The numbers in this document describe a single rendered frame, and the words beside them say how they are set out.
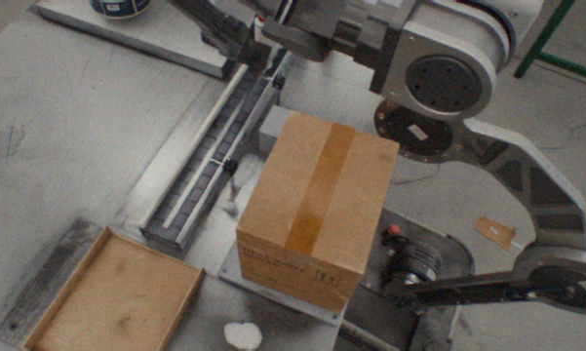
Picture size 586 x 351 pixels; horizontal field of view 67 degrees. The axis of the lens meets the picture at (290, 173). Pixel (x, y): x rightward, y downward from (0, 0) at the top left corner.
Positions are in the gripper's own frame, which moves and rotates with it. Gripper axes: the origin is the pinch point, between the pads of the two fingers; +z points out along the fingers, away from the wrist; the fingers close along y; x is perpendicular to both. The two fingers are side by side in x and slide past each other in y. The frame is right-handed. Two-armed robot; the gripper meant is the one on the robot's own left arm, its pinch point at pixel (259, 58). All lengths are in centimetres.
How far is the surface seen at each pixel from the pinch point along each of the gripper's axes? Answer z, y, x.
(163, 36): 5.3, 33.7, 2.4
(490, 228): 92, -102, 35
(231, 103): -4.8, 2.3, 14.8
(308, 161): -39, -28, 19
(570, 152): 134, -137, -12
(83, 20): 3, 60, 6
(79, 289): -40, 12, 64
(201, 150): -16.2, 2.5, 28.4
